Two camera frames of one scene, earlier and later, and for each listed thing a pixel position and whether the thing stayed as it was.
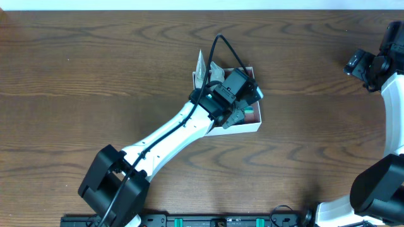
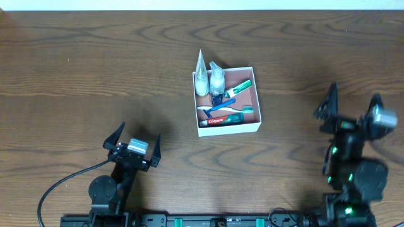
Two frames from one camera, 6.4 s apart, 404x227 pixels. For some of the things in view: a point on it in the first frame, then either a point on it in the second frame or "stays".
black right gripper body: [356, 63] → [349, 125]
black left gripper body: [235, 116] → [132, 157]
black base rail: [247, 219] stays
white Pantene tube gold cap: [201, 71] stays
